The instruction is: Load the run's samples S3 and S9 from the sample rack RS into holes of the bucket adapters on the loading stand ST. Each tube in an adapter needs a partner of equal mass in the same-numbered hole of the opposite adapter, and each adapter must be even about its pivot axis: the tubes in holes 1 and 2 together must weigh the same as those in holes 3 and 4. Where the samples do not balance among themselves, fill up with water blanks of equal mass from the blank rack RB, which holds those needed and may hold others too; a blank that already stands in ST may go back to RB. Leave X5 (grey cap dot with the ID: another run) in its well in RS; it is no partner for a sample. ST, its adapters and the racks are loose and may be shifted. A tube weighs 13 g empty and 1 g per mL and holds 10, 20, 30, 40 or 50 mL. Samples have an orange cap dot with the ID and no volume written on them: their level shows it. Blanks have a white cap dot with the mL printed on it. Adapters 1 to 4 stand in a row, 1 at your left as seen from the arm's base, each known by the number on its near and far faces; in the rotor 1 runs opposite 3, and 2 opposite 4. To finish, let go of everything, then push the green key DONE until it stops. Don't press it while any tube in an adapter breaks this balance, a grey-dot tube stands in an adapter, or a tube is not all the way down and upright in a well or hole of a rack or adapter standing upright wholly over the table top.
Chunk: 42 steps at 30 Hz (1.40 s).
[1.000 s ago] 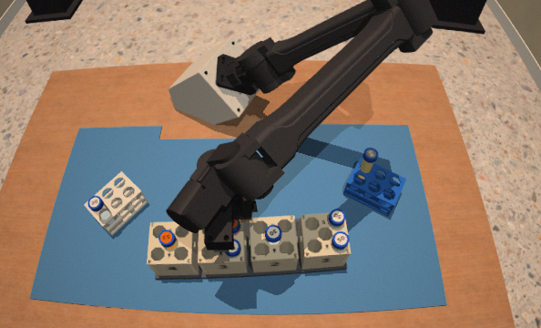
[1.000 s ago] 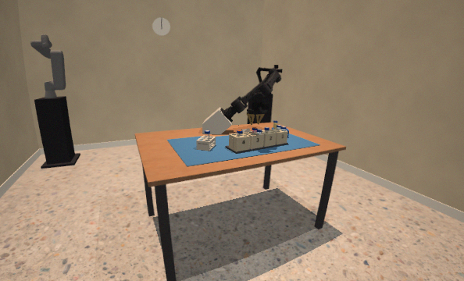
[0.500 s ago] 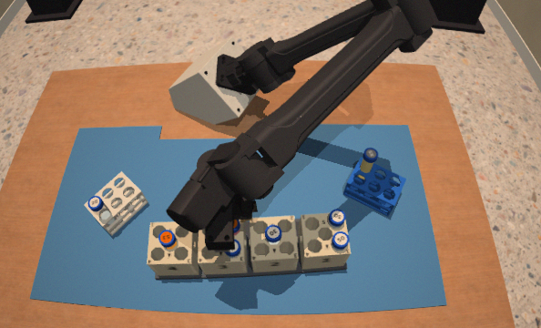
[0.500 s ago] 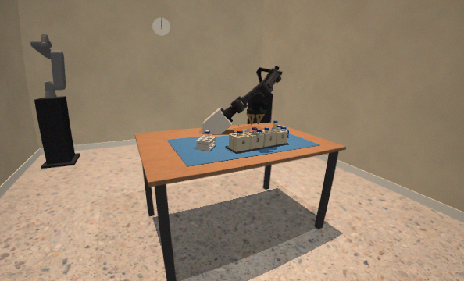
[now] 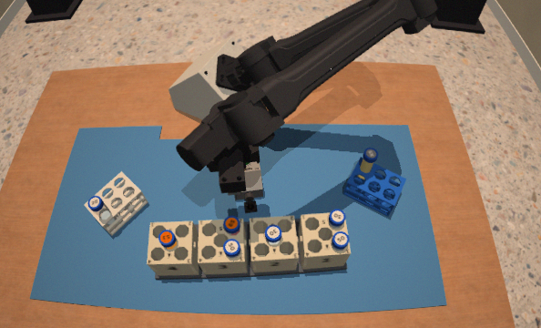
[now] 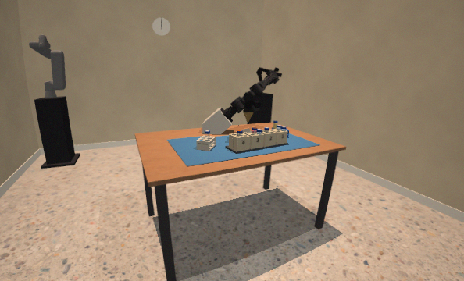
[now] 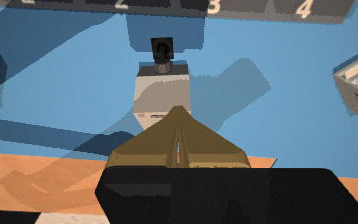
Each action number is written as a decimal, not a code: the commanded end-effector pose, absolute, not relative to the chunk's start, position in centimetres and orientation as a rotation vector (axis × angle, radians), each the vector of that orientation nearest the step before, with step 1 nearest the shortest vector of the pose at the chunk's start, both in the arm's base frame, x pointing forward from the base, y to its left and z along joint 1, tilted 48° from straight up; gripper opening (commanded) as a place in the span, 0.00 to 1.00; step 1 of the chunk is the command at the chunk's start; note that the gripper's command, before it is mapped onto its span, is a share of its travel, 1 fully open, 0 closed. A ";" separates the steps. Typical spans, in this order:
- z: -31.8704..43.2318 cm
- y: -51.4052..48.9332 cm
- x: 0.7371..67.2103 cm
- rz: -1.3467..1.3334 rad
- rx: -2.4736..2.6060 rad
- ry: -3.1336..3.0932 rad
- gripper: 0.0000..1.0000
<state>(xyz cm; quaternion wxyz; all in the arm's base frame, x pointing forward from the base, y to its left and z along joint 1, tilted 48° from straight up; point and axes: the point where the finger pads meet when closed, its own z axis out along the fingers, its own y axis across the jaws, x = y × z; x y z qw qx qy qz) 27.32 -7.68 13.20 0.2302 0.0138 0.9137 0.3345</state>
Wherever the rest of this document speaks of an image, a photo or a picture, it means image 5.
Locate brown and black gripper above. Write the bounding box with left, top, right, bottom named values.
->
left=207, top=145, right=260, bottom=172

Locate blue flat mat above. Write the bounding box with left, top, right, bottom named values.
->
left=30, top=124, right=447, bottom=315

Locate blue tube rack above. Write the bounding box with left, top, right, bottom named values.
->
left=343, top=157, right=406, bottom=217

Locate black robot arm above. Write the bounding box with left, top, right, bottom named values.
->
left=176, top=0, right=438, bottom=195

